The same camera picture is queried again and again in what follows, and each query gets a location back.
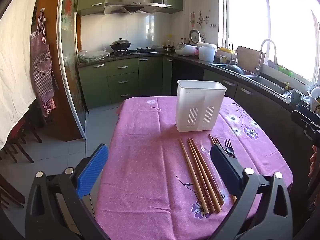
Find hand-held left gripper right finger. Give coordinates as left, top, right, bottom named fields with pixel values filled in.
left=210, top=144, right=293, bottom=240

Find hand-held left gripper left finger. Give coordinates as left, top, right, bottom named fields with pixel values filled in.
left=25, top=144, right=110, bottom=240

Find metal fork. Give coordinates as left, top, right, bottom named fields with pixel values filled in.
left=224, top=139, right=237, bottom=158

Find red patterned wooden chopstick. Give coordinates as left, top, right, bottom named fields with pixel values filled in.
left=187, top=139, right=215, bottom=213

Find clear plastic spoon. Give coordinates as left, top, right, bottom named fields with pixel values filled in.
left=200, top=141, right=225, bottom=193

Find white plastic utensil holder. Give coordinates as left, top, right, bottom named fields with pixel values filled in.
left=177, top=80, right=227, bottom=132

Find person's right hand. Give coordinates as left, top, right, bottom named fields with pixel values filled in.
left=309, top=145, right=320, bottom=178

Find dish rack with dishes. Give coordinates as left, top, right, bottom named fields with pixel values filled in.
left=307, top=82, right=320, bottom=113

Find steel kitchen sink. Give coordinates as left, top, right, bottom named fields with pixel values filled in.
left=210, top=62, right=288, bottom=97

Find green tray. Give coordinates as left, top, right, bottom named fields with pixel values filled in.
left=267, top=60, right=294, bottom=77

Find pink floral tablecloth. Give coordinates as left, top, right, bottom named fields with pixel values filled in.
left=95, top=96, right=293, bottom=240

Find steel kitchen faucet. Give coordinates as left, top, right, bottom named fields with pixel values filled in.
left=255, top=39, right=278, bottom=77

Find dark wooden chair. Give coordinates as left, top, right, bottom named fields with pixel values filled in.
left=0, top=174, right=25, bottom=208
left=0, top=119, right=42, bottom=164

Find wooden cutting board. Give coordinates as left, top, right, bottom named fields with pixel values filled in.
left=236, top=45, right=265, bottom=67

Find black pan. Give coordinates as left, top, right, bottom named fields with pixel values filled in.
left=225, top=64, right=244, bottom=75

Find green base cabinet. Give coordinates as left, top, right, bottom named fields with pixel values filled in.
left=77, top=56, right=173, bottom=109

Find glass sliding door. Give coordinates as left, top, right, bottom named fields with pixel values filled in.
left=57, top=0, right=88, bottom=140

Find kitchen window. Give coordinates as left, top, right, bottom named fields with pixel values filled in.
left=220, top=0, right=320, bottom=83

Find black kitchen countertop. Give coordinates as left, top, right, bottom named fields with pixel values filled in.
left=77, top=51, right=320, bottom=120

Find checkered apron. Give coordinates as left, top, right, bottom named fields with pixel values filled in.
left=30, top=11, right=59, bottom=117

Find plastic bag of greens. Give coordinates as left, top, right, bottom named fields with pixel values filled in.
left=77, top=49, right=110, bottom=62

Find white lidded bucket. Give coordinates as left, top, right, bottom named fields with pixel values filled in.
left=197, top=42, right=217, bottom=62

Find white rice cooker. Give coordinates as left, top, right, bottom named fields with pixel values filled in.
left=175, top=42, right=198, bottom=57

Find black gas stove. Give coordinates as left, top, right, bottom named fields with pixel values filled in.
left=110, top=47, right=160, bottom=57

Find white hanging cloth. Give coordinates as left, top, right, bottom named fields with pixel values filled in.
left=0, top=0, right=44, bottom=150

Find black wok with lid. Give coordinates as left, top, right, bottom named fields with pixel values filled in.
left=110, top=38, right=132, bottom=51

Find round metal lid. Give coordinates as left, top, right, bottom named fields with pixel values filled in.
left=189, top=29, right=202, bottom=46

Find wall hooks with utensils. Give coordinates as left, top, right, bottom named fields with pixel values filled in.
left=189, top=10, right=217, bottom=29

